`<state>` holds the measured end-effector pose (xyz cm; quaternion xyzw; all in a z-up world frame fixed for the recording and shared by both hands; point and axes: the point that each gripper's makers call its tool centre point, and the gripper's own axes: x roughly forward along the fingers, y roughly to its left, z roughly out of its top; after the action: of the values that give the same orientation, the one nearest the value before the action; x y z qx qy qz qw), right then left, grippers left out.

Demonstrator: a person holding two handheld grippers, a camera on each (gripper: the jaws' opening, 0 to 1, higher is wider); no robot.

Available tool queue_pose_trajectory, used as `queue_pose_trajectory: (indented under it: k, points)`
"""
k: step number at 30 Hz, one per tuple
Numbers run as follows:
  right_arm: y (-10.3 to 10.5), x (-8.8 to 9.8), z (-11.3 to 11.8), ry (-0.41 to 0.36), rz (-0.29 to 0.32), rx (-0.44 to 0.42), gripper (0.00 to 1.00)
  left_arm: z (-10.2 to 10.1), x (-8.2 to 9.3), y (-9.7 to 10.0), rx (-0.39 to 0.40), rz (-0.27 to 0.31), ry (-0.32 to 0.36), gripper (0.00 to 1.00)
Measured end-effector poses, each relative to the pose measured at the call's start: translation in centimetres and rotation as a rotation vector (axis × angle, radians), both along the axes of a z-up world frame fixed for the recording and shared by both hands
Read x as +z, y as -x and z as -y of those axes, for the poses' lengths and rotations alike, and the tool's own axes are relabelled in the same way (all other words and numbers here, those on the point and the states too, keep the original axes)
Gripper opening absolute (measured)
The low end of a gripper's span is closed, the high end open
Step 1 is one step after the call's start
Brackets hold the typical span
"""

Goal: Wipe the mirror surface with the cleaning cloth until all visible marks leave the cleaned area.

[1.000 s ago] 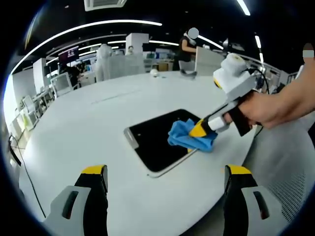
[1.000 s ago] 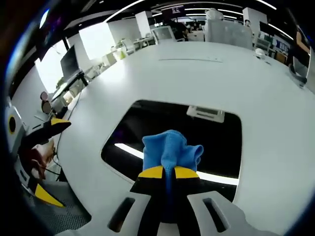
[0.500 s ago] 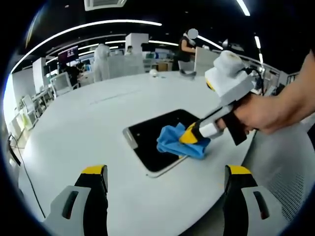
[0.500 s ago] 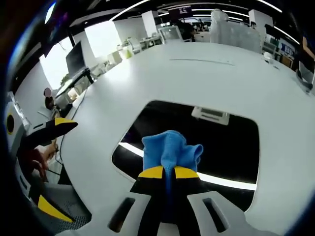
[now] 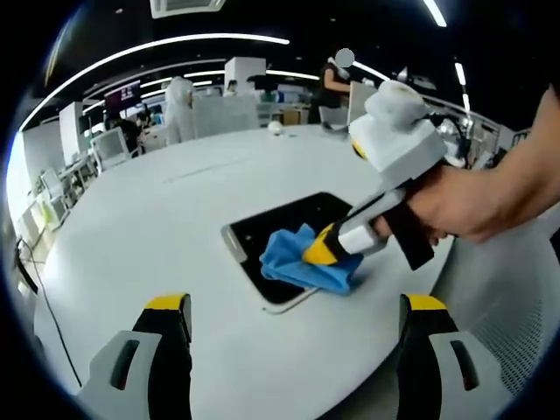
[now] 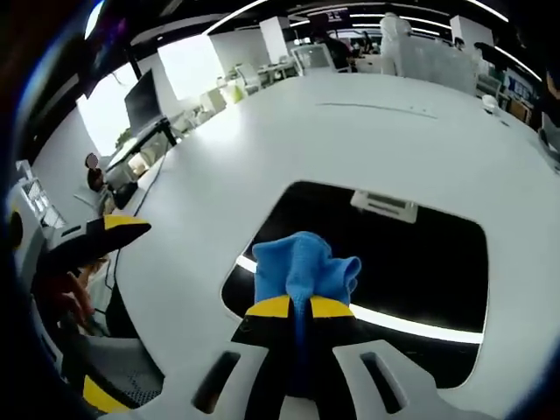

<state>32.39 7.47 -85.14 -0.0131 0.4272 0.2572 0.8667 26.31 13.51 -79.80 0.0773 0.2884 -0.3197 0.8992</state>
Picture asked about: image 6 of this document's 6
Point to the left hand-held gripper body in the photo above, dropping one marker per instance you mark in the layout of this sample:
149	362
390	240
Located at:
30	219

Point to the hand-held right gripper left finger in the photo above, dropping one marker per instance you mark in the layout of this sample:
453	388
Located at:
254	332

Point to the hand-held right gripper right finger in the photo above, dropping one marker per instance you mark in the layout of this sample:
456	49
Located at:
337	332

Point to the blue cleaning cloth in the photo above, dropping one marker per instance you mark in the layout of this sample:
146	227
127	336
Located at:
302	267

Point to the person's left hand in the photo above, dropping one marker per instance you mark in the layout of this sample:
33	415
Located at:
81	297

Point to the white storage shelf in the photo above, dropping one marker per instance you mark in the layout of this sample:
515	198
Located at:
39	201

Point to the dark computer monitor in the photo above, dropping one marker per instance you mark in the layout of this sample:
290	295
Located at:
142	102

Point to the hanging display screen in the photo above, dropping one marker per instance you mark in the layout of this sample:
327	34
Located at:
109	48

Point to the white office chair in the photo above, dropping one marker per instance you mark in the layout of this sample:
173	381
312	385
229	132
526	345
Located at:
311	59

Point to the small white object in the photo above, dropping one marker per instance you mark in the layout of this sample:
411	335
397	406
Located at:
490	103

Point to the translucent partition panel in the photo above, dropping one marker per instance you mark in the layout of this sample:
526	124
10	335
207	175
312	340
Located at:
442	67

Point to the black frame desk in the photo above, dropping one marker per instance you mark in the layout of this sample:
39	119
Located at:
149	140

